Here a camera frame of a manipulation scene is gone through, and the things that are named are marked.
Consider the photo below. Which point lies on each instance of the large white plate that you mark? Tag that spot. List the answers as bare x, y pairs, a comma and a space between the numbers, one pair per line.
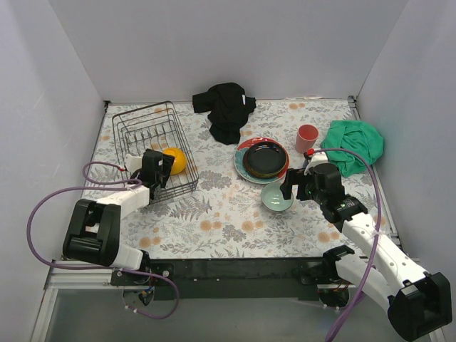
239, 163

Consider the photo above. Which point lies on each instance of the black cloth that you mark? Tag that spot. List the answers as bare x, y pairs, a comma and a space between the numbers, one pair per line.
229, 109

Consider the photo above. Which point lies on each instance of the black plate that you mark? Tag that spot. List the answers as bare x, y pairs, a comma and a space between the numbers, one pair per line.
265, 158

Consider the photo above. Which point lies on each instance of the green cloth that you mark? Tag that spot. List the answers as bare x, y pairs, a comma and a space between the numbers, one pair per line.
357, 136

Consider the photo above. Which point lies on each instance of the pink cup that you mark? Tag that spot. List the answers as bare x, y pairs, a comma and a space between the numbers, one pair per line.
306, 138

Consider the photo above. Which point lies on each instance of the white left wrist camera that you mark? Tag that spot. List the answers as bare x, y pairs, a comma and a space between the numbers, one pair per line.
132, 162

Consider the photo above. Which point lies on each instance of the black wire dish rack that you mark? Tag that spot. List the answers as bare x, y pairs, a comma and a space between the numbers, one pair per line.
155, 127

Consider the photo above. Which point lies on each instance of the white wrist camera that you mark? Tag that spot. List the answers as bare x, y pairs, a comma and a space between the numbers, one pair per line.
132, 162
312, 159

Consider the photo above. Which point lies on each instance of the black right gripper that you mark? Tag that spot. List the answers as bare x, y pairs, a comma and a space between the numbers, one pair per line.
297, 183

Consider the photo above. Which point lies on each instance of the black base frame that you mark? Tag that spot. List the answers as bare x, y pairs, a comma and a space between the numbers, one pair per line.
297, 278

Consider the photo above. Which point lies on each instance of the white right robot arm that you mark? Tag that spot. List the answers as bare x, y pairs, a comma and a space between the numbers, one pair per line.
416, 301

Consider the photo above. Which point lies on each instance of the floral table mat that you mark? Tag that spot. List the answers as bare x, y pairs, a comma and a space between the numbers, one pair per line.
224, 216

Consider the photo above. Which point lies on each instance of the white green patterned bowl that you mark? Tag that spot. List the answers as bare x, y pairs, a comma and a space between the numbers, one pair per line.
272, 198

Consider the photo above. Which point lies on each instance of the yellow bowl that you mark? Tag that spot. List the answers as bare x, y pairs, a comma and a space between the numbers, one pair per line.
180, 160

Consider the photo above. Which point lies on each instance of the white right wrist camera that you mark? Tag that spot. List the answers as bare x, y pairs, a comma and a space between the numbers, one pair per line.
312, 159

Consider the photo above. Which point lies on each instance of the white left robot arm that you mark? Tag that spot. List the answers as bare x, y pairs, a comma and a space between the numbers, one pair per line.
93, 234

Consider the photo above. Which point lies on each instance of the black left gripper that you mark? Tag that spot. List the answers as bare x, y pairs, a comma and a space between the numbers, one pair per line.
162, 171

